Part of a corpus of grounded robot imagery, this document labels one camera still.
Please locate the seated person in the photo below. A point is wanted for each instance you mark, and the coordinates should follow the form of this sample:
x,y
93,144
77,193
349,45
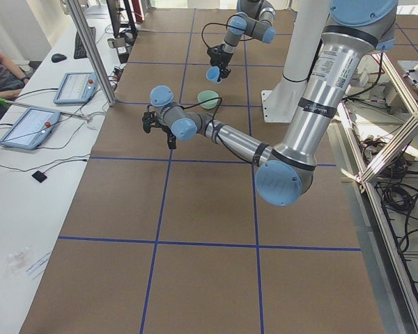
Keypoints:
x,y
12,78

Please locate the upper blue teach pendant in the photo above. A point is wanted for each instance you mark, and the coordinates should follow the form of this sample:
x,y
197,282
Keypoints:
x,y
76,88

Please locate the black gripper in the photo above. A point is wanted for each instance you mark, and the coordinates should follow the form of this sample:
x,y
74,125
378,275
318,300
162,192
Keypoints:
x,y
166,131
222,58

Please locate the blue teach pendant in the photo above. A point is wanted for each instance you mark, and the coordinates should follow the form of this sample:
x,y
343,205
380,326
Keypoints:
x,y
76,88
31,129

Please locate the lower blue teach pendant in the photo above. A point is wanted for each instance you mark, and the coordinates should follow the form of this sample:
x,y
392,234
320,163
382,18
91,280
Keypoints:
x,y
31,129

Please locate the black computer mouse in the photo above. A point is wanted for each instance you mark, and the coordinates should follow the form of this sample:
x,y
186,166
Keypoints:
x,y
56,58

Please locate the aluminium frame post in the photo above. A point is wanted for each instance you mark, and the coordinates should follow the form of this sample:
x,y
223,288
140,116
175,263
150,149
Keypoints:
x,y
84,32

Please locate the black computer monitor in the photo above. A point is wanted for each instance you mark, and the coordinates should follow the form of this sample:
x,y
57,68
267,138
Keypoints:
x,y
116,11

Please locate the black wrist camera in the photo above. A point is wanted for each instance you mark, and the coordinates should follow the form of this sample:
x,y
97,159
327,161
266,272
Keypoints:
x,y
214,55
149,121

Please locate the white pole base plate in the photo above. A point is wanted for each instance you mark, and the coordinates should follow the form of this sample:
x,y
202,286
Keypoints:
x,y
279,105

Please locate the light blue plastic cup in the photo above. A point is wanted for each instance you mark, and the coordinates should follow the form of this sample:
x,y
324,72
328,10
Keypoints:
x,y
213,74

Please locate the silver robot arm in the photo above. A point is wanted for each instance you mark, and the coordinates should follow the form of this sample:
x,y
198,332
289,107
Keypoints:
x,y
253,19
285,170

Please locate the small black square pad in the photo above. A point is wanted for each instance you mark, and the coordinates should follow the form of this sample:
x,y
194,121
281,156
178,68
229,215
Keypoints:
x,y
39,176

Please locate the light green ceramic bowl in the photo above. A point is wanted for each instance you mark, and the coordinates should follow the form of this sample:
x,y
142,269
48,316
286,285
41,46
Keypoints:
x,y
208,99

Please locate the black keyboard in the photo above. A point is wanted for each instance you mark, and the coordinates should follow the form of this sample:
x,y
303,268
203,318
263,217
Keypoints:
x,y
79,50

